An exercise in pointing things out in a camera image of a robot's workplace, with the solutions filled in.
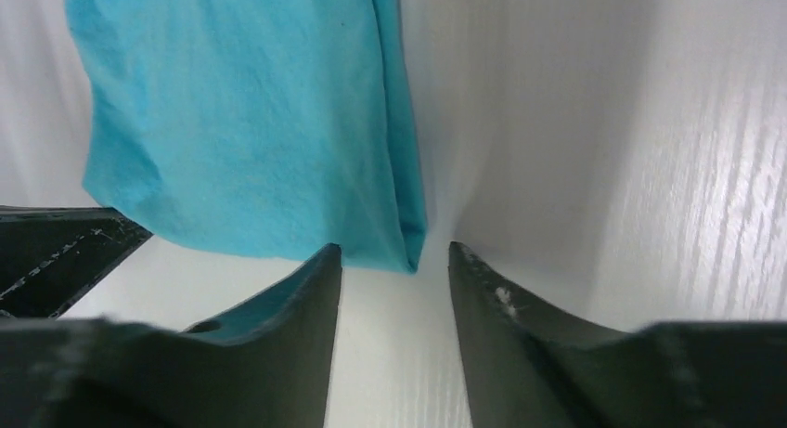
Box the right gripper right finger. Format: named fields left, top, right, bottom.
left=448, top=241, right=786, bottom=427

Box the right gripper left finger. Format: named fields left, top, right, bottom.
left=1, top=244, right=342, bottom=427

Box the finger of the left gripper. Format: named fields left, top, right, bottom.
left=1, top=205, right=152, bottom=318

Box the cyan t-shirt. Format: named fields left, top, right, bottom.
left=64, top=0, right=427, bottom=273

